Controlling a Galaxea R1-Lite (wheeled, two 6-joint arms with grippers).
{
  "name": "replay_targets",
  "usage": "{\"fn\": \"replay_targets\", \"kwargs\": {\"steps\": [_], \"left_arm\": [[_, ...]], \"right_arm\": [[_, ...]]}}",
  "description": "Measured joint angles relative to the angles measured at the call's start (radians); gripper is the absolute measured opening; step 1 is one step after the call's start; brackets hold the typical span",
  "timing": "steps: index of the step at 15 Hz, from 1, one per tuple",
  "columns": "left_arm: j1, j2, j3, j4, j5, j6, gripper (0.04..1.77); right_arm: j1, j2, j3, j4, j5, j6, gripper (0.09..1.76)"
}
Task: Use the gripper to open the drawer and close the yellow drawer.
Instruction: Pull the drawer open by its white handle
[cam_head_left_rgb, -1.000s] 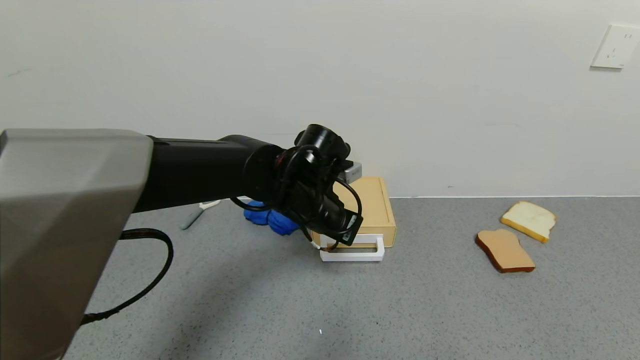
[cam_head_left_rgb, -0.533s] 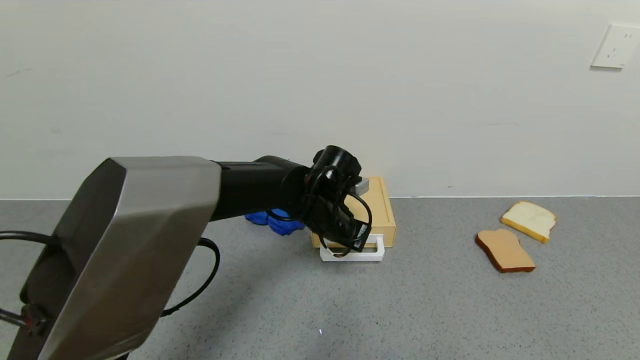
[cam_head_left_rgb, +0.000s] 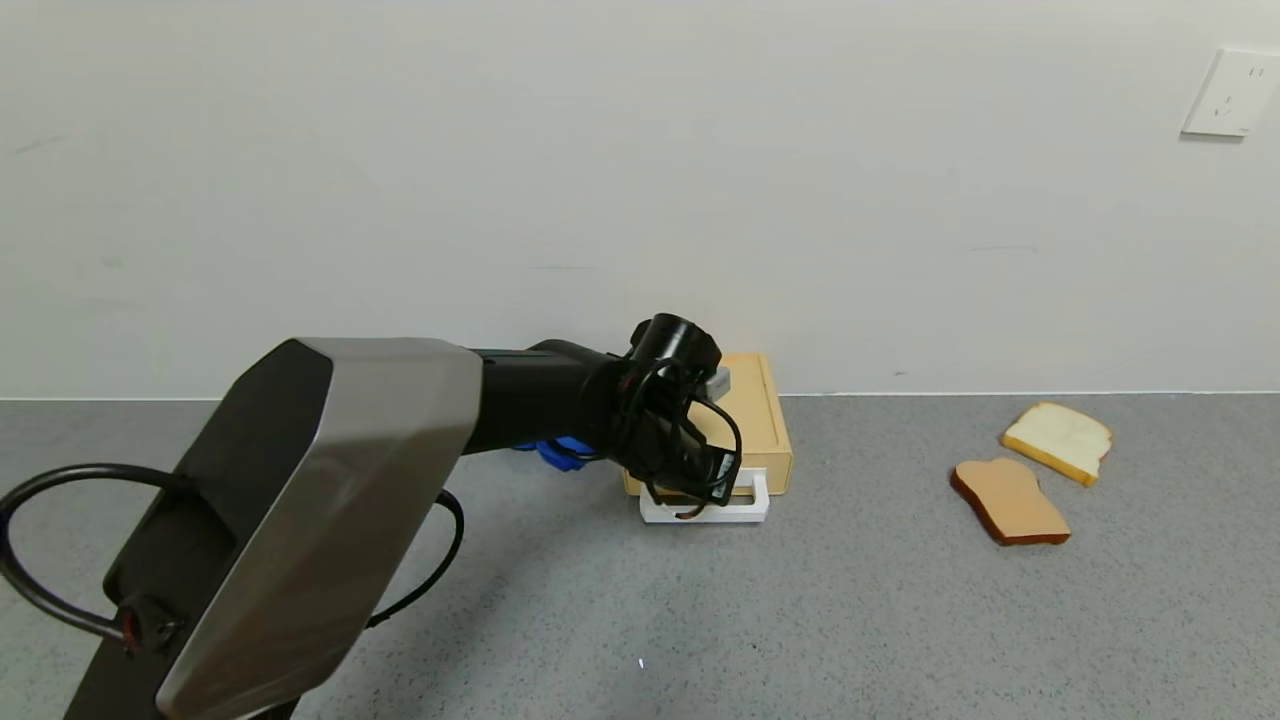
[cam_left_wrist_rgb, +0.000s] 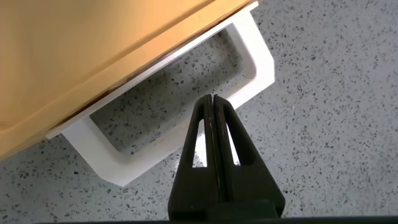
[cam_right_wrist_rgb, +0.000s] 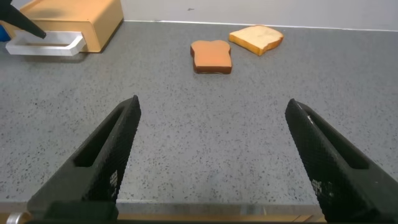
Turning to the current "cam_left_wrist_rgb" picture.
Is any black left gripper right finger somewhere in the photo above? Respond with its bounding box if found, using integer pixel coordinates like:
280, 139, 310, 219
213, 95, 286, 218

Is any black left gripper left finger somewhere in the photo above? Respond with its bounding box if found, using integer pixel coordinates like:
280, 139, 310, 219
168, 94, 223, 221

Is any yellow drawer with white handle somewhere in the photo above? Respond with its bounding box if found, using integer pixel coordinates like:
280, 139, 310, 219
0, 0, 276, 187

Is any yellow drawer cabinet housing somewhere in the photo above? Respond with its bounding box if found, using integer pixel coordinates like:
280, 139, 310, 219
0, 0, 218, 131

